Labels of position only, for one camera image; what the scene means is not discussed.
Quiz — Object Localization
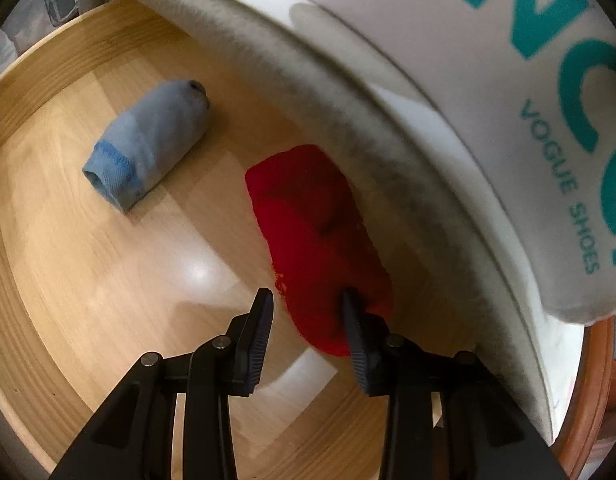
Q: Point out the red socks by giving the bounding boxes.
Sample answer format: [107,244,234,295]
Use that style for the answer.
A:
[244,144,395,358]

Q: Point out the white printed bag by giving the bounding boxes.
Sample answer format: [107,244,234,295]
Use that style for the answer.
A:
[80,0,616,325]

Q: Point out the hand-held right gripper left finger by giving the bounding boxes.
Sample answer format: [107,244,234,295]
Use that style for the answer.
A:
[50,287,275,480]

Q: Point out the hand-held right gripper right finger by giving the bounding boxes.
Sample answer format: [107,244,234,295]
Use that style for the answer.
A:
[340,287,558,480]

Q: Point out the wooden drawer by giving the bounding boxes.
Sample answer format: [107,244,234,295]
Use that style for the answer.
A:
[0,0,488,480]

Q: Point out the blue rolled socks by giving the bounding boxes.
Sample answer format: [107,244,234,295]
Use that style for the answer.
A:
[82,80,211,213]

